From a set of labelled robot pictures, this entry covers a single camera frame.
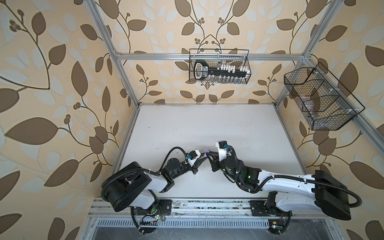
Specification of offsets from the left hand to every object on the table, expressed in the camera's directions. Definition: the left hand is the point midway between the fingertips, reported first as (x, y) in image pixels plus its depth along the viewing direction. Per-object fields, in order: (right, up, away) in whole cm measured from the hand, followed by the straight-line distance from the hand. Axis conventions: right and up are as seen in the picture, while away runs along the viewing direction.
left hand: (206, 155), depth 77 cm
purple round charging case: (0, 0, -1) cm, 1 cm away
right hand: (+1, 0, -1) cm, 1 cm away
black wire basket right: (+59, +26, -5) cm, 64 cm away
